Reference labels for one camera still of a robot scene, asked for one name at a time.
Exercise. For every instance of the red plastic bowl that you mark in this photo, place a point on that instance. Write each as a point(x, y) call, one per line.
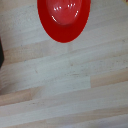
point(66, 23)

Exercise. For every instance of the dark blurry object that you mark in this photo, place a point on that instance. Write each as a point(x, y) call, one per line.
point(1, 53)

